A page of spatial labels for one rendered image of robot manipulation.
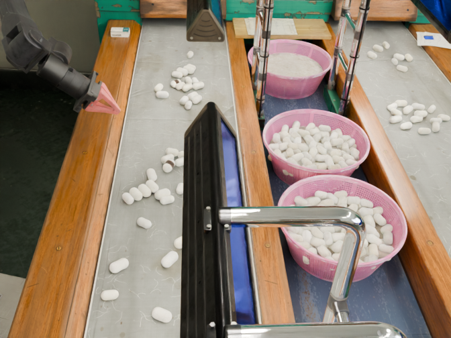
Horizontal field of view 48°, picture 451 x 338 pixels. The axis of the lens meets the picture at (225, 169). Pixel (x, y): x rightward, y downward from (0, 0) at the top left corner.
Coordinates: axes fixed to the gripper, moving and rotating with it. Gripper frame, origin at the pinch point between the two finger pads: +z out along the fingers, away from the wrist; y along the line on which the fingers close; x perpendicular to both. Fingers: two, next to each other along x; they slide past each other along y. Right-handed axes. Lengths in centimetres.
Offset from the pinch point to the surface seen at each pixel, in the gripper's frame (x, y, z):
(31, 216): 95, 48, 16
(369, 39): -45, 61, 69
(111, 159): 6.3, -9.9, 4.0
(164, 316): -4, -54, 14
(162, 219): -1.3, -29.1, 14.5
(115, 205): 5.4, -24.5, 6.5
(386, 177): -35, -18, 52
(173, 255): -4.6, -40.9, 15.1
